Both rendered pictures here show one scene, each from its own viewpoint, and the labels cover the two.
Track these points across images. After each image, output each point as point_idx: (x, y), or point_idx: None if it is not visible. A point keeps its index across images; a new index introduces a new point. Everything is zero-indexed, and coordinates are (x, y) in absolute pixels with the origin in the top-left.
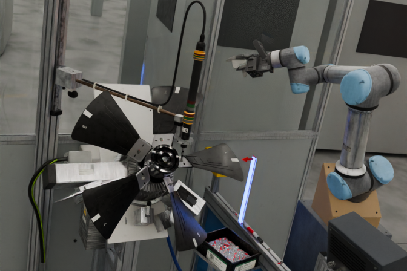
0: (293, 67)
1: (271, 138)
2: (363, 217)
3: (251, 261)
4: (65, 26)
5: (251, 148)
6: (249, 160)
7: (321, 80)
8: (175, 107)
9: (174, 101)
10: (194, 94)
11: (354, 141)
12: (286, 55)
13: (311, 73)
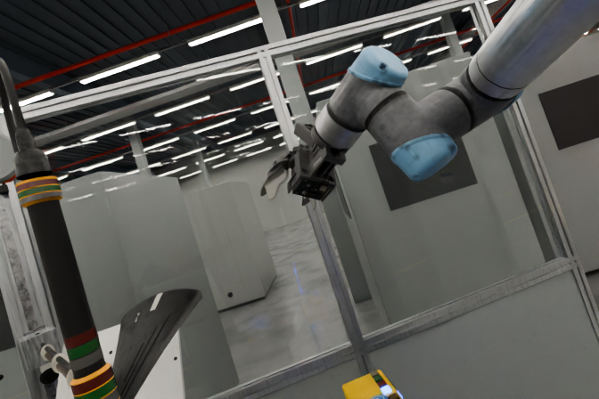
0: (369, 110)
1: (496, 298)
2: None
3: None
4: (29, 263)
5: (469, 329)
6: (480, 352)
7: (480, 104)
8: (136, 352)
9: (141, 336)
10: (62, 313)
11: None
12: (340, 97)
13: (434, 100)
